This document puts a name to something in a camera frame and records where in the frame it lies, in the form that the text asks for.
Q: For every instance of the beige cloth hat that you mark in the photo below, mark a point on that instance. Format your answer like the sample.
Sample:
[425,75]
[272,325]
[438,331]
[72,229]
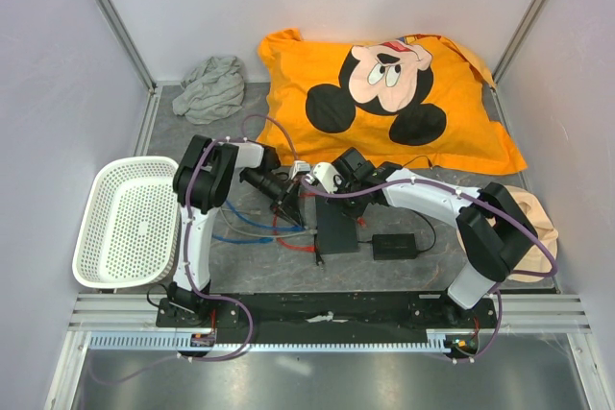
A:
[538,237]

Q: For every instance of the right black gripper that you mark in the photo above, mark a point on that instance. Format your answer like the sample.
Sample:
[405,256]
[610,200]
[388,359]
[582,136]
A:
[354,212]

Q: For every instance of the white perforated plastic basket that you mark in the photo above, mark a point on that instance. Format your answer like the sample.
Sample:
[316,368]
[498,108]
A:
[130,227]

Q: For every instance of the grey crumpled cloth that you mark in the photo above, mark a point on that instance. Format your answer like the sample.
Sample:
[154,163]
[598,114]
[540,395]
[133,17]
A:
[212,91]

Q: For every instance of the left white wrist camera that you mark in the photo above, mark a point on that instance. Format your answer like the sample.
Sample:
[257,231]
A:
[298,168]

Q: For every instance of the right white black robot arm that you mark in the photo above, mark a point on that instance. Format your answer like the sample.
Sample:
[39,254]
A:
[401,188]

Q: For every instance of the grey slotted cable duct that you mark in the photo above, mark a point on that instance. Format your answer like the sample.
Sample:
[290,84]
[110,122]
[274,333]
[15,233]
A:
[196,342]

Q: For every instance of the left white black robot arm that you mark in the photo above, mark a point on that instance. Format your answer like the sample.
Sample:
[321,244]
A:
[202,184]

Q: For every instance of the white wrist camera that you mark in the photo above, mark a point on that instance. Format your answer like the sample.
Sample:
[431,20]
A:
[326,175]
[298,168]

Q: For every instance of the orange Mickey Mouse pillow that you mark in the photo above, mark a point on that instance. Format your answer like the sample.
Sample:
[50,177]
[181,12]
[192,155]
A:
[414,100]

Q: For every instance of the black network switch box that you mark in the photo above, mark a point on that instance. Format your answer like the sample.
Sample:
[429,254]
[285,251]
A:
[336,232]

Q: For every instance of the black power adapter brick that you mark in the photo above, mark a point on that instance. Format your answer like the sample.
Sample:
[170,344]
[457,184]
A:
[394,246]

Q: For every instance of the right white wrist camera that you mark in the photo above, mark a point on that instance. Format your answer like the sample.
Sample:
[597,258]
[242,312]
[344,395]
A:
[326,175]

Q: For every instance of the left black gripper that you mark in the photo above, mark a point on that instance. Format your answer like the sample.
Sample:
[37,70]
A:
[288,204]

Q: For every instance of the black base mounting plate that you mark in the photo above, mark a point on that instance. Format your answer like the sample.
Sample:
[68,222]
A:
[410,310]

